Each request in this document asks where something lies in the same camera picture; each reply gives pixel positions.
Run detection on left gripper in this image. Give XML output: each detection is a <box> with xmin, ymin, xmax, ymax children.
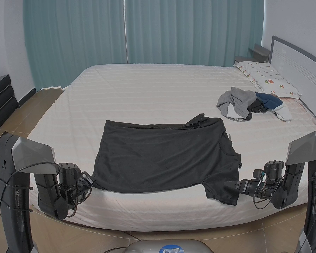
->
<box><xmin>74</xmin><ymin>180</ymin><xmax>93</xmax><ymax>203</ymax></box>

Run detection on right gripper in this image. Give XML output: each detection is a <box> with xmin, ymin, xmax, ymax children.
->
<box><xmin>223</xmin><ymin>179</ymin><xmax>257</xmax><ymax>196</ymax></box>

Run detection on black T-shirt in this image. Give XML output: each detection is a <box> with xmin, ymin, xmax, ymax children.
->
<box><xmin>91</xmin><ymin>113</ymin><xmax>243</xmax><ymax>206</ymax></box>

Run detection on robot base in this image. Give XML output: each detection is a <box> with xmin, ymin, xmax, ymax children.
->
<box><xmin>126</xmin><ymin>240</ymin><xmax>211</xmax><ymax>253</ymax></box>

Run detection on pile of clothes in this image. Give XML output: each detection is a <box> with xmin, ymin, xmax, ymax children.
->
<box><xmin>216</xmin><ymin>87</ymin><xmax>292</xmax><ymax>123</ymax></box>

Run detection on white printed pillow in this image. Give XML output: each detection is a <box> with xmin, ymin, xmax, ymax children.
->
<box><xmin>233</xmin><ymin>61</ymin><xmax>302</xmax><ymax>100</ymax></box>

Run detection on bed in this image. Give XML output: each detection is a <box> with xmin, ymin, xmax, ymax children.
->
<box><xmin>24</xmin><ymin>35</ymin><xmax>316</xmax><ymax>233</ymax></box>

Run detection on black chest of drawers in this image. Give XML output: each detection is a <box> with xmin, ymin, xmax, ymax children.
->
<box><xmin>0</xmin><ymin>74</ymin><xmax>18</xmax><ymax>141</ymax></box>

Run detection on grey bedside table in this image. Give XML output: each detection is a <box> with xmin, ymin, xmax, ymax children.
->
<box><xmin>234</xmin><ymin>43</ymin><xmax>270</xmax><ymax>64</ymax></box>

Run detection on blue-green curtain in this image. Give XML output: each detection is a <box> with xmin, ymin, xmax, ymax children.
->
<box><xmin>22</xmin><ymin>0</ymin><xmax>128</xmax><ymax>92</ymax></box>
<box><xmin>124</xmin><ymin>0</ymin><xmax>265</xmax><ymax>68</ymax></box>

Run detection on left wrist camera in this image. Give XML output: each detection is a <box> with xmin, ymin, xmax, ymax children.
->
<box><xmin>81</xmin><ymin>171</ymin><xmax>95</xmax><ymax>189</ymax></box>

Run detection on black cable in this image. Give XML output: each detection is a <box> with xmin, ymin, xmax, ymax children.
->
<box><xmin>103</xmin><ymin>231</ymin><xmax>141</xmax><ymax>253</ymax></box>

